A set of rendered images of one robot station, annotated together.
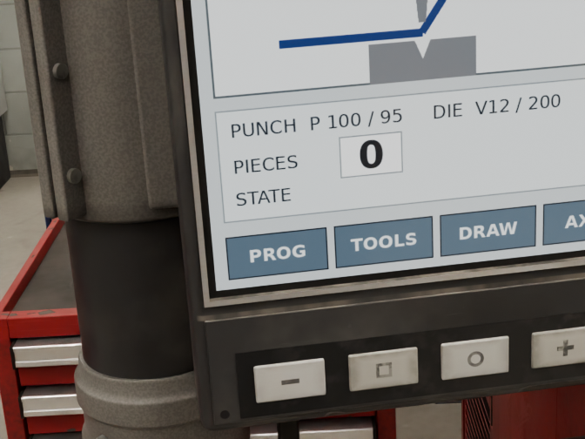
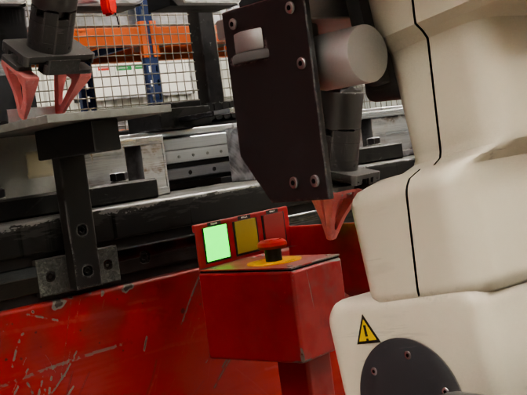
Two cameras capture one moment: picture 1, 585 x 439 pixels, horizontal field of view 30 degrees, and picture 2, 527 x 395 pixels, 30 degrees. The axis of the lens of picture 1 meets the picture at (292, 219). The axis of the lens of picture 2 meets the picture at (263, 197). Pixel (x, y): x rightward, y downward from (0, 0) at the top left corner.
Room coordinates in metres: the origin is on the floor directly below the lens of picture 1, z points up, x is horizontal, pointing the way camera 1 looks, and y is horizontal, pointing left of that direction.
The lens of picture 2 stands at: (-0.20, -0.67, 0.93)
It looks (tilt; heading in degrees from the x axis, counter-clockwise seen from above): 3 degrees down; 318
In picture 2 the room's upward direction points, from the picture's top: 7 degrees counter-clockwise
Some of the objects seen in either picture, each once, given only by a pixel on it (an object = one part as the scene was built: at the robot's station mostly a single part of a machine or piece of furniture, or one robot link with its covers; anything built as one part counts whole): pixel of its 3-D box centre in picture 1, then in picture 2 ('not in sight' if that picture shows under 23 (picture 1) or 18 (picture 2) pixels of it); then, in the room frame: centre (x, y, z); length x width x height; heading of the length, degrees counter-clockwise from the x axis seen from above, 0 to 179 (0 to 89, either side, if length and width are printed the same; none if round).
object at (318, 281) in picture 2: not in sight; (292, 277); (0.76, -1.58, 0.75); 0.20 x 0.16 x 0.18; 98
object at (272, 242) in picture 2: not in sight; (273, 252); (0.74, -1.53, 0.79); 0.04 x 0.04 x 0.04
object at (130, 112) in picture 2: not in sight; (59, 124); (0.94, -1.36, 1.00); 0.26 x 0.18 x 0.01; 179
